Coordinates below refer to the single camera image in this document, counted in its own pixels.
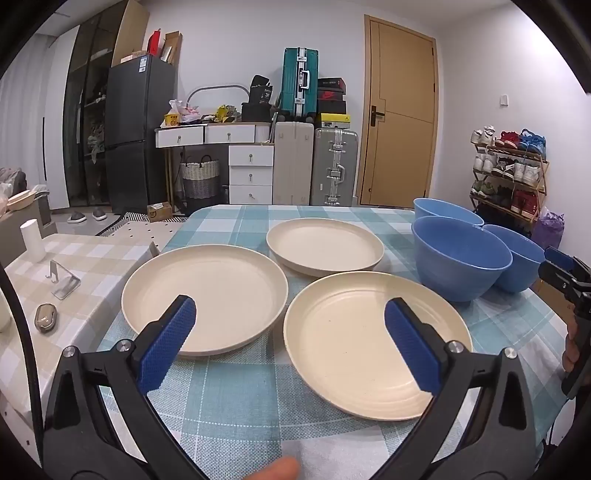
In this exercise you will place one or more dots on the red black shoe box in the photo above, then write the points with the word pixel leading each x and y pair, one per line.
pixel 331 96

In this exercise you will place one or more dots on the black bag with white print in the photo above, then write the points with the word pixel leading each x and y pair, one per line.
pixel 261 90

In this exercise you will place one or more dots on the small grey case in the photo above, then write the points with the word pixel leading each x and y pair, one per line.
pixel 46 317

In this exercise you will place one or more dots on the blue bowl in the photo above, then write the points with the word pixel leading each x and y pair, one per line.
pixel 457 277
pixel 443 210
pixel 521 272

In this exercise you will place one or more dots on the woven laundry basket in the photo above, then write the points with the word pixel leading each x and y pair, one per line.
pixel 199 177

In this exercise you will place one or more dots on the white drawer unit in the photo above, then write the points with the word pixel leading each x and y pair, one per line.
pixel 250 175

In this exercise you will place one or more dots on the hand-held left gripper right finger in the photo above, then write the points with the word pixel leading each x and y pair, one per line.
pixel 413 346

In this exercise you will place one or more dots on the white cylinder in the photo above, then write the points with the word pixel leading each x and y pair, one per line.
pixel 32 240

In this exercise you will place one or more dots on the yellow black shoe box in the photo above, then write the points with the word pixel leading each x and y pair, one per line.
pixel 332 120

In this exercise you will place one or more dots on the flat cardboard box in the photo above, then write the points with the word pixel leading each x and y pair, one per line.
pixel 134 58

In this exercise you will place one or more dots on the grey slipper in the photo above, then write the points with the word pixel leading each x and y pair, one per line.
pixel 99 214
pixel 76 218

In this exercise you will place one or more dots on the tall cardboard box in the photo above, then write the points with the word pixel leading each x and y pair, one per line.
pixel 172 48

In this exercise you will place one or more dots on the black white striped rug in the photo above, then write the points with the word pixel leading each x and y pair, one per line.
pixel 136 215

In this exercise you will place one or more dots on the grey storage box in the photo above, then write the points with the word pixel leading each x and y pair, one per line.
pixel 45 212

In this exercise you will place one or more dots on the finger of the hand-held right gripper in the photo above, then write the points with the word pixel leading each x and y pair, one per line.
pixel 554 276
pixel 561 259

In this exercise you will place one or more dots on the white dotted mat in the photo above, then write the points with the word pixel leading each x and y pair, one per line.
pixel 138 228

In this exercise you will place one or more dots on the rows of shoes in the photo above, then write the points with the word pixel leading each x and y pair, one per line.
pixel 524 201

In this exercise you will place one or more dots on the white wardrobe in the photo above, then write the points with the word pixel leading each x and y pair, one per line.
pixel 60 138

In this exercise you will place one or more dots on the metal phone stand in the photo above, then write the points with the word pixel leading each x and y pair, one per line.
pixel 67 288

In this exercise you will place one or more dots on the purple bag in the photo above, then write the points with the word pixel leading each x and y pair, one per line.
pixel 549 230

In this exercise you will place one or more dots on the cream plate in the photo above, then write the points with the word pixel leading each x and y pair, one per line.
pixel 203 286
pixel 351 341
pixel 323 244

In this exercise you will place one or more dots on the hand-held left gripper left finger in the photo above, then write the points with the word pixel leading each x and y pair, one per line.
pixel 168 341

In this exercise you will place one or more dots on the yellow tissue box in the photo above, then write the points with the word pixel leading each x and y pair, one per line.
pixel 172 121

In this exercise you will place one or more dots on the dark grey fridge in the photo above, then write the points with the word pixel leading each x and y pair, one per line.
pixel 134 115

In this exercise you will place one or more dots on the silver suitcase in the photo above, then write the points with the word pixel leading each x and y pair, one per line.
pixel 323 161

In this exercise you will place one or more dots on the white pink plastic bag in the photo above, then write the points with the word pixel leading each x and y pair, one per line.
pixel 184 110

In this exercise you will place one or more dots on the wooden door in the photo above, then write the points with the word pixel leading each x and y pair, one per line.
pixel 406 152

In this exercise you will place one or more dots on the yellow packets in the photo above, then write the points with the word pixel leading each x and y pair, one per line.
pixel 227 113

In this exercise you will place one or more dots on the beige checked cloth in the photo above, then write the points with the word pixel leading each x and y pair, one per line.
pixel 92 286

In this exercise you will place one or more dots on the grey arched tube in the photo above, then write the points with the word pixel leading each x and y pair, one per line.
pixel 217 86

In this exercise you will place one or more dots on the person's right hand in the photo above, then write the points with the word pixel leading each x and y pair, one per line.
pixel 571 346

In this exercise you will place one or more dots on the teal suitcase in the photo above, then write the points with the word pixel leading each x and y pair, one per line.
pixel 291 78

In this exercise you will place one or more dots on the glass door cabinet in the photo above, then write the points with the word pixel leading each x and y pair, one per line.
pixel 87 92

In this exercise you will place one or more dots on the white desk with drawers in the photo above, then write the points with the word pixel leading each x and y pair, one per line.
pixel 194 134

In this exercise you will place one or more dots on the person's left hand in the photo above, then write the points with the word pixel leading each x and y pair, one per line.
pixel 277 468

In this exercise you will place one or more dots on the small cardboard box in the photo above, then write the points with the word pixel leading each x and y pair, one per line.
pixel 159 212

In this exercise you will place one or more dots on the wooden shoe rack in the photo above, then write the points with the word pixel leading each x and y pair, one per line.
pixel 545 184

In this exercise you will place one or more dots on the beige suitcase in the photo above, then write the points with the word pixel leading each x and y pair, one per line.
pixel 293 166

